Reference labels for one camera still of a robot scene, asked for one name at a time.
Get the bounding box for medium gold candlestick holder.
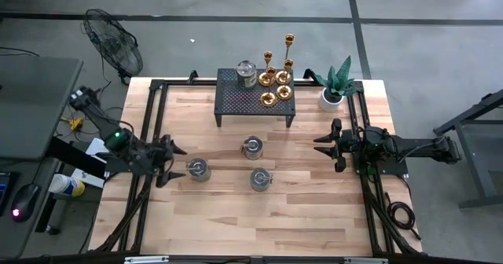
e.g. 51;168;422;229
275;58;295;101
259;66;278;108

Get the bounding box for white plant pot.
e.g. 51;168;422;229
318;86;345;113

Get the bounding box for black computer mouse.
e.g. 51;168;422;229
10;182;41;223

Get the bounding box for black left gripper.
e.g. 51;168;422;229
145;134;188;189

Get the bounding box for black floor fan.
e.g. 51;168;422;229
81;7;145;86

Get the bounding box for white wipes canister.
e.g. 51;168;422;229
48;172;86;198

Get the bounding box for black keyboard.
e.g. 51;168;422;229
0;170;12;218

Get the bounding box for orange label candle tin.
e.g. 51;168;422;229
240;135;264;161

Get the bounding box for grey table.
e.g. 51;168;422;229
0;54;85;162

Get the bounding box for black perforated metal shelf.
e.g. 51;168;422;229
214;68;297;128

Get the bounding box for silver candle tin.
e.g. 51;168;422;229
249;167;274;193
185;157;212;183

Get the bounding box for silver frame bracket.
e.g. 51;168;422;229
343;257;390;264
123;255;170;264

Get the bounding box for short gold candlestick holder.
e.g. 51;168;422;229
258;50;276;87

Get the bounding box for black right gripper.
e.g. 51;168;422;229
314;118;365;174

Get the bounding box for grey metal table frame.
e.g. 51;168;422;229
433;87;503;211

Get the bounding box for cake label candle tin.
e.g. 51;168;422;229
235;59;259;89

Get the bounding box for dark grey desk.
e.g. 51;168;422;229
0;159;62;260

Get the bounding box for white paper sheet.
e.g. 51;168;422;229
70;137;110;189

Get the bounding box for coiled black cable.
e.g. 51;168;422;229
386;192;422;242

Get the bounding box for yellow plug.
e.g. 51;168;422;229
68;116;85;132

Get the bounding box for green snake plant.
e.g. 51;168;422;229
314;55;361;100

